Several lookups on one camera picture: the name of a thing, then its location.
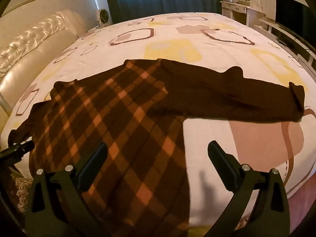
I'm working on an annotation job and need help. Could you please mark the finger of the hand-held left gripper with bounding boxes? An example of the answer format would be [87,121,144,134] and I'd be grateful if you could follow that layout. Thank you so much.
[0,140,35,165]

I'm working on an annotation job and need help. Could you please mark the white patterned bed quilt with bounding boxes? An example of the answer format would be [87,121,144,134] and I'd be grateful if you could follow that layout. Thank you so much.
[0,11,316,228]

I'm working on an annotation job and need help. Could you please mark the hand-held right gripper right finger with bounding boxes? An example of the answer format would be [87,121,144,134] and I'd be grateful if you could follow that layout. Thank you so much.
[207,140,291,237]

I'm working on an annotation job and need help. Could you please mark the patterned floor rug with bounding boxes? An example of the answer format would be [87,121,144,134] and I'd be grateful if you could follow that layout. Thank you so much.
[14,174,34,213]

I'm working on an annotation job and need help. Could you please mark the black television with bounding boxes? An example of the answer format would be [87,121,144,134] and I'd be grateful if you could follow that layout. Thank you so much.
[275,0,316,53]

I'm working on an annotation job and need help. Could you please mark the cream tufted leather headboard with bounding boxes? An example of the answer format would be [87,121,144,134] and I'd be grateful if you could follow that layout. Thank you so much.
[0,8,87,129]

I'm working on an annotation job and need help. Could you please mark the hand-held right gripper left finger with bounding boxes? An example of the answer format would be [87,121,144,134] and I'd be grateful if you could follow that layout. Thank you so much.
[25,142,109,237]

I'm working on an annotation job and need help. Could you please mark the small white fan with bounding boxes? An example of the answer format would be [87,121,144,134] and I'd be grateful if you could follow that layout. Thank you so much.
[95,8,111,27]

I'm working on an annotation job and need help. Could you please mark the white dressing table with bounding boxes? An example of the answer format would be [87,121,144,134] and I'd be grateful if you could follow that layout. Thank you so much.
[220,0,263,27]

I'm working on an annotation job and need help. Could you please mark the brown plaid garment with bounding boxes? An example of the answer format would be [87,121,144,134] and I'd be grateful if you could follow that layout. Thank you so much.
[7,59,306,237]

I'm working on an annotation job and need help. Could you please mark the white television stand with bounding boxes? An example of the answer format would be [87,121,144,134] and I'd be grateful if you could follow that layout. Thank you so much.
[254,17,316,68]

